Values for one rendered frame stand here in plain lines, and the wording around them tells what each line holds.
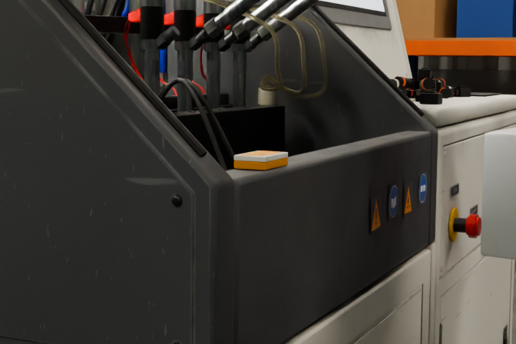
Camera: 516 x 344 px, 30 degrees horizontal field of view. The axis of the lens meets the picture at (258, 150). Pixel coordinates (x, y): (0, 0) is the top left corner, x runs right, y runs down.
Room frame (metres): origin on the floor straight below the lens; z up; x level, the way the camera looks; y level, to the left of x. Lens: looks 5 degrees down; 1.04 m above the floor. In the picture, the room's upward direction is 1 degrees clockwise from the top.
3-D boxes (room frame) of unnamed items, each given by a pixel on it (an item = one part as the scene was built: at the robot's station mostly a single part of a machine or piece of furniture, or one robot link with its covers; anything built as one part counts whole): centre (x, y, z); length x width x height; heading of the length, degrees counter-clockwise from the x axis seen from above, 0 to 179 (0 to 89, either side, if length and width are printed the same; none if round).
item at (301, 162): (1.04, -0.09, 0.87); 0.62 x 0.04 x 0.16; 156
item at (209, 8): (1.28, 0.05, 1.02); 0.05 x 0.03 x 0.21; 66
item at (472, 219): (1.43, -0.31, 0.80); 0.05 x 0.04 x 0.05; 156
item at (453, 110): (1.71, -0.30, 0.97); 0.70 x 0.22 x 0.03; 156
